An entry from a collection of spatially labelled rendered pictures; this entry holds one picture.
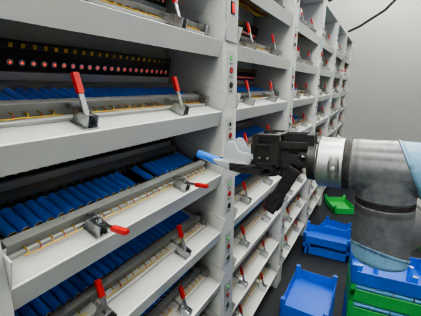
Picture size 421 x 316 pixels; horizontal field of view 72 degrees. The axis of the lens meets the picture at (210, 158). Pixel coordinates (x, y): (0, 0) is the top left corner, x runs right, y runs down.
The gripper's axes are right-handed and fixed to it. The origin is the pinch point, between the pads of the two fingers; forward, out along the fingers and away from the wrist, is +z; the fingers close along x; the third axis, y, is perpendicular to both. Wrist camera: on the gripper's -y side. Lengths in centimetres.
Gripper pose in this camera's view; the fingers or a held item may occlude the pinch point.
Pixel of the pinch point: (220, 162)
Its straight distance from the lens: 63.7
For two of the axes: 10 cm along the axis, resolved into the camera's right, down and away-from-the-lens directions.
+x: -4.8, 2.1, -8.5
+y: -0.3, -9.7, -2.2
